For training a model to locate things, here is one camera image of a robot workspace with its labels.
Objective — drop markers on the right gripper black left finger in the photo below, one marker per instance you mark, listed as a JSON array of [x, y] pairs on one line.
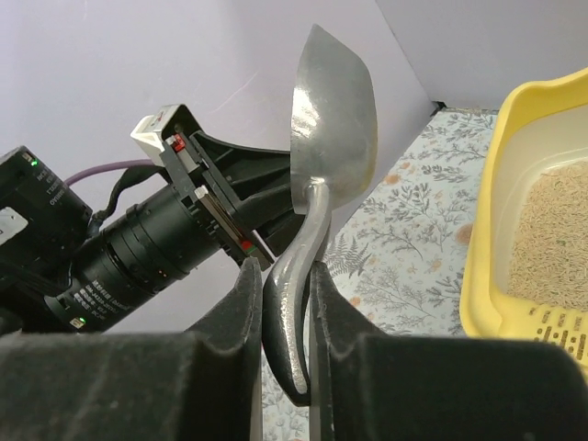
[[201, 384]]

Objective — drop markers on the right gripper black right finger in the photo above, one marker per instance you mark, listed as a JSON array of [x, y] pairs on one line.
[[370, 385]]

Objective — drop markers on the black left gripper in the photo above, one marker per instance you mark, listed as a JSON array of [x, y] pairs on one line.
[[223, 184]]

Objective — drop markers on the silver metal scoop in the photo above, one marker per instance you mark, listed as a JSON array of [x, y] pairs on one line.
[[333, 152]]

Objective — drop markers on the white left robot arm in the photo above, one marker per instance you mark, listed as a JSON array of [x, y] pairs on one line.
[[66, 268]]

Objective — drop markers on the yellow cat litter box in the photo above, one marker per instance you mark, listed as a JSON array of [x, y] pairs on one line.
[[540, 125]]

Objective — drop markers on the beige litter in box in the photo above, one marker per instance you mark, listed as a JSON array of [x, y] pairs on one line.
[[549, 256]]

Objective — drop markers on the floral tablecloth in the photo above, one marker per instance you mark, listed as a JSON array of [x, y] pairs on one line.
[[400, 258]]

